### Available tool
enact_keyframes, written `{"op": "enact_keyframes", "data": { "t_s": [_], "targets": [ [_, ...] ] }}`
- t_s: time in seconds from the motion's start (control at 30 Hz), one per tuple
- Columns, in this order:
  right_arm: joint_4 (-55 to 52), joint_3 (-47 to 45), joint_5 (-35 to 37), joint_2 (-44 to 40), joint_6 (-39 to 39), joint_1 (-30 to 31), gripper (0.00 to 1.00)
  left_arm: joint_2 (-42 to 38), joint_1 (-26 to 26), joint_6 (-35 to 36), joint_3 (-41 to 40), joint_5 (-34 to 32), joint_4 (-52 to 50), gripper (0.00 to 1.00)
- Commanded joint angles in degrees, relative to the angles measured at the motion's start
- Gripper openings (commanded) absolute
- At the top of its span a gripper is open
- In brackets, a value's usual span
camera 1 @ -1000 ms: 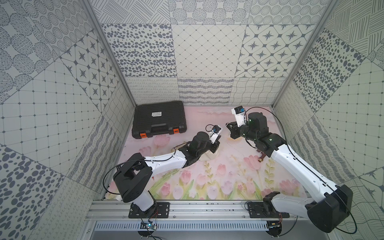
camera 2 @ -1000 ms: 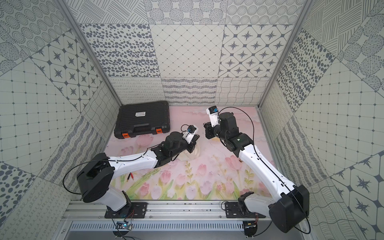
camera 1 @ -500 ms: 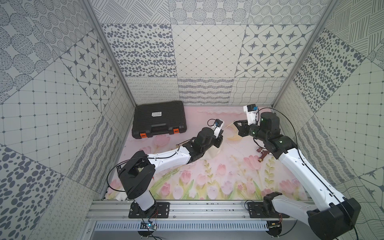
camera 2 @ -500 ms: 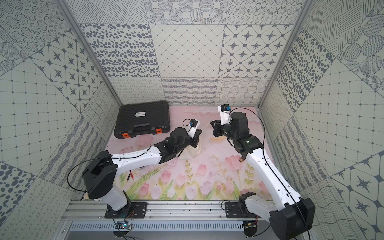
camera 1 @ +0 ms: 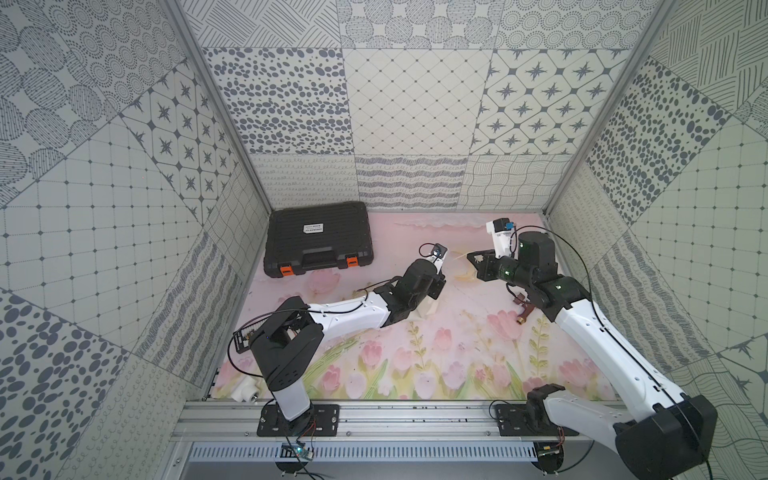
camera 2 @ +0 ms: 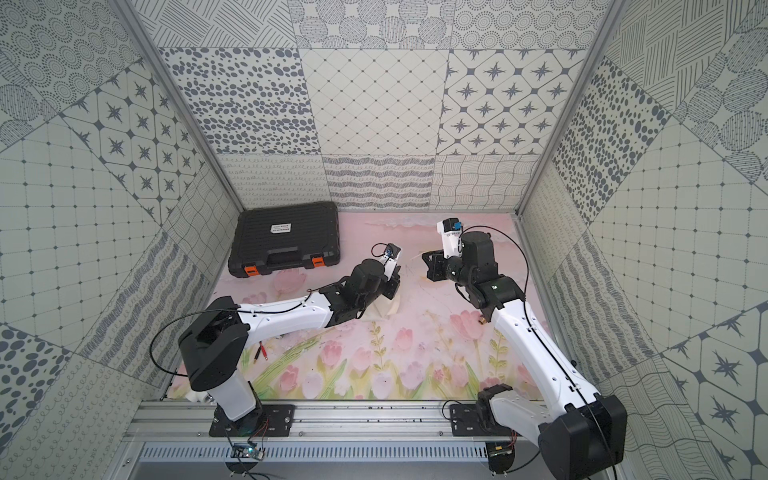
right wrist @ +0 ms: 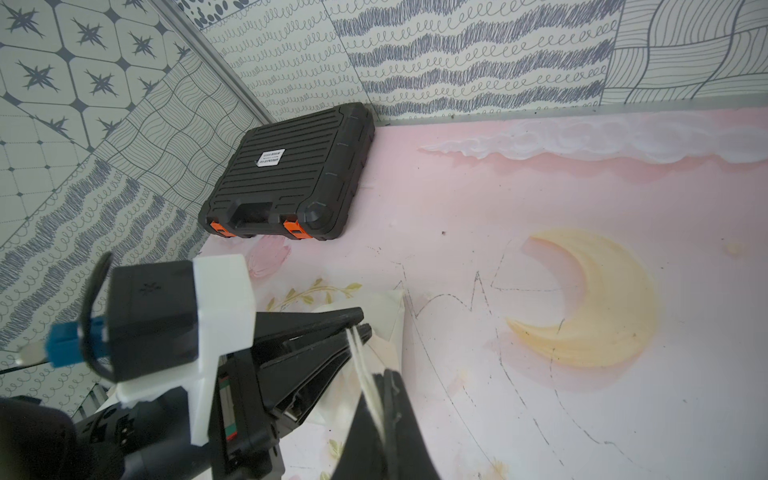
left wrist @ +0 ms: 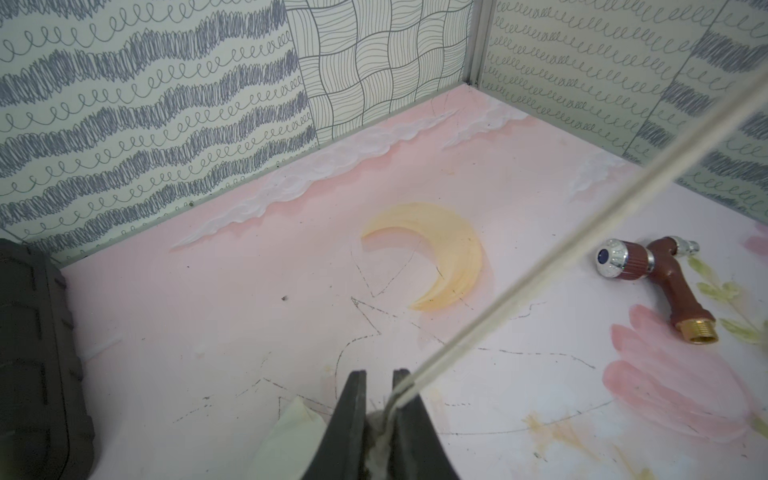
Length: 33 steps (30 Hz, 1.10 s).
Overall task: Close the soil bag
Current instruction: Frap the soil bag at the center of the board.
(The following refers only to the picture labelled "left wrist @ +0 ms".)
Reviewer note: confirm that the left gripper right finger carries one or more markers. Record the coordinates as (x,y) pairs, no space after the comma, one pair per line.
(416,450)

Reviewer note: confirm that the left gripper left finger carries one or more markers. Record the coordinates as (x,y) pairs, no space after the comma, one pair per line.
(340,453)

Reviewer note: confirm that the cream cloth soil bag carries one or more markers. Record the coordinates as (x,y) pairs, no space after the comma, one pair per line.
(290,446)

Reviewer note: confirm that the maroon hose spray nozzle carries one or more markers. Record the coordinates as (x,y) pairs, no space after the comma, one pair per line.
(658,261)

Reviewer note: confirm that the black plastic tool case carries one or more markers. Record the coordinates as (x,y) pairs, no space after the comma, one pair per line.
(46,432)

